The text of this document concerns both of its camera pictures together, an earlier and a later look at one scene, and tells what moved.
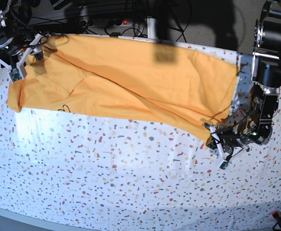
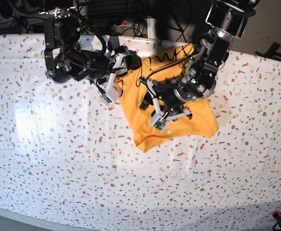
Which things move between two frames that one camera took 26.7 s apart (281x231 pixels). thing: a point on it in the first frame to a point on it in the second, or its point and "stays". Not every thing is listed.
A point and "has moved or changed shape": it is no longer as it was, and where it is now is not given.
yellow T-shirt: [177, 85] has moved or changed shape
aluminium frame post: [151, 27] stays
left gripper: [12, 58] to [100, 67]
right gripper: [225, 140] to [167, 97]
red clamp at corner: [280, 225] stays
